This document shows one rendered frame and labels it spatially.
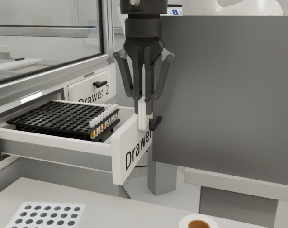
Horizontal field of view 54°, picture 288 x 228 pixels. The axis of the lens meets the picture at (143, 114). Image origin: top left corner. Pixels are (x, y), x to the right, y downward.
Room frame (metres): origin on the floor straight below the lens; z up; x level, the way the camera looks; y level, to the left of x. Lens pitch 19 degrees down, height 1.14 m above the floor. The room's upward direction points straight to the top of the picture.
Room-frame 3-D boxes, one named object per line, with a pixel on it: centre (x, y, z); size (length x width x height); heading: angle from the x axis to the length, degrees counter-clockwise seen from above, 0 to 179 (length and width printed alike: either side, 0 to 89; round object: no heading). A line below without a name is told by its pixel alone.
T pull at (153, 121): (0.61, -0.02, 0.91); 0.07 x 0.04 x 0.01; 162
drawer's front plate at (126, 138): (0.62, 0.01, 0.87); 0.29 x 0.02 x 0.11; 162
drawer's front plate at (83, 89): (1.01, 0.19, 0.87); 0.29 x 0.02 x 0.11; 162
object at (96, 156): (0.69, 0.21, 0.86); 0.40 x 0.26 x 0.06; 72
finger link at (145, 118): (0.58, 0.00, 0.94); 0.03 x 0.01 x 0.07; 162
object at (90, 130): (0.65, 0.10, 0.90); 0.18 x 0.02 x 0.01; 162
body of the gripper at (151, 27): (0.59, 0.00, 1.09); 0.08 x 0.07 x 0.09; 72
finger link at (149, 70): (0.58, -0.01, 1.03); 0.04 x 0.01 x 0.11; 162
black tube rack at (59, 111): (0.68, 0.20, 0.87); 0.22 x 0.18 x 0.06; 72
